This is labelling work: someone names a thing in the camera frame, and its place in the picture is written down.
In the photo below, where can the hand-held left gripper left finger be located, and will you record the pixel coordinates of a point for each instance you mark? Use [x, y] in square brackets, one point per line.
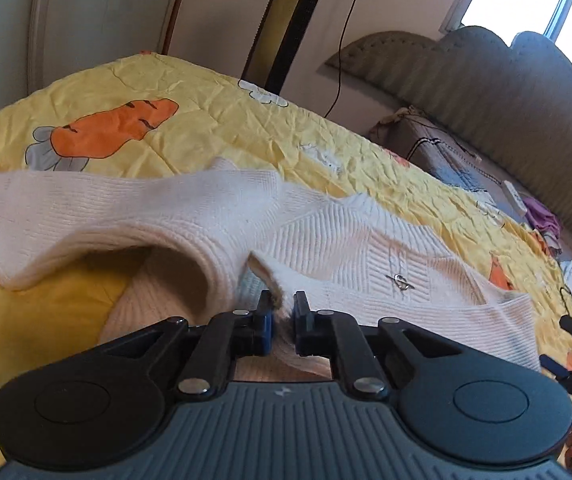
[266, 332]

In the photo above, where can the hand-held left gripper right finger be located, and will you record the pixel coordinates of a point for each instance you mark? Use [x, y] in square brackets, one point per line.
[299, 332]

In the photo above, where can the white knitted sweater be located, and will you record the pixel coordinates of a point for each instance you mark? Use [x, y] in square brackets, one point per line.
[341, 240]

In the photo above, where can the purple cloth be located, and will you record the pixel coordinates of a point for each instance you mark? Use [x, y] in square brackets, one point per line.
[540, 217]

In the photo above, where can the white power strip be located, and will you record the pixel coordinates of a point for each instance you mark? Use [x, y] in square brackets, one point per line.
[514, 196]

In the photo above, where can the grey patterned pillow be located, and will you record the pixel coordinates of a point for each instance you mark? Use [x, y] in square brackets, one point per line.
[440, 160]

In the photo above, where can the yellow carrot print blanket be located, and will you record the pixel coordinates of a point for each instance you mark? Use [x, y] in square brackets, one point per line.
[216, 110]

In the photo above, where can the grey padded headboard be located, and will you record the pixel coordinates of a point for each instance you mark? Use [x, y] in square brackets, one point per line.
[490, 95]

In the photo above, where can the black and cream upright panel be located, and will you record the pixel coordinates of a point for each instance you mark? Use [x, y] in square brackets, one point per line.
[301, 20]

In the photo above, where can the window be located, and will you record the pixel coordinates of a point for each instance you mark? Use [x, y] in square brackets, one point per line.
[515, 0]

